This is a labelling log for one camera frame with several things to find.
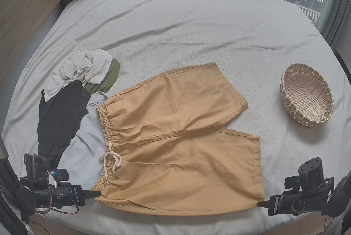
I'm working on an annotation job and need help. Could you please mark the bed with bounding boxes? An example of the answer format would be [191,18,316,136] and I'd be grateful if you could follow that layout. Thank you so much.
[0,0,351,235]

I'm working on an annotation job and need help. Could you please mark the green garment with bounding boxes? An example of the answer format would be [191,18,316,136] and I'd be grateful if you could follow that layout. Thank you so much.
[82,59,121,93]

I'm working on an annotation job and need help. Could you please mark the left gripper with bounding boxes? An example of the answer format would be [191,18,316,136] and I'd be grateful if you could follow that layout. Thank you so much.
[52,184,86,207]

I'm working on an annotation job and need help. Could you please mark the pale grey garment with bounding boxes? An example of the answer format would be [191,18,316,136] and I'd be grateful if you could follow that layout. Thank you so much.
[59,92,112,182]

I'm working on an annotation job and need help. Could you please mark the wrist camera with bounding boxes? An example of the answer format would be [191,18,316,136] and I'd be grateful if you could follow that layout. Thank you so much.
[285,176,301,191]
[53,169,69,182]

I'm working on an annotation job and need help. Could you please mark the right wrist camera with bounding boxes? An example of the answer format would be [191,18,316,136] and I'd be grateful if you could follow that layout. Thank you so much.
[285,176,301,191]

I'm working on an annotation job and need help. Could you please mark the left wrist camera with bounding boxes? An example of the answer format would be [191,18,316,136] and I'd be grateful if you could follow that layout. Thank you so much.
[53,169,69,182]

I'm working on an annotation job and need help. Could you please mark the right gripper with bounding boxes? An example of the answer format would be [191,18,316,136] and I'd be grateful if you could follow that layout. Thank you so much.
[268,193,296,216]

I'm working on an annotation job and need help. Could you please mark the round woven basket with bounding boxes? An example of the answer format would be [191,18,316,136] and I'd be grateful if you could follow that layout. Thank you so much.
[280,63,335,127]

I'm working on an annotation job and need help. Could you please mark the tan shorts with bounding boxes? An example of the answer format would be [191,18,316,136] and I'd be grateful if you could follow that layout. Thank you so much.
[89,62,265,215]

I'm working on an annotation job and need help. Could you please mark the white garment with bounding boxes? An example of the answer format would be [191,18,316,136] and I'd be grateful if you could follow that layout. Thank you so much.
[44,49,113,103]

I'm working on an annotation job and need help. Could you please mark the black garment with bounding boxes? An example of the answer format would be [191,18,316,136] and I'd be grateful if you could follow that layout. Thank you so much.
[38,81,91,165]

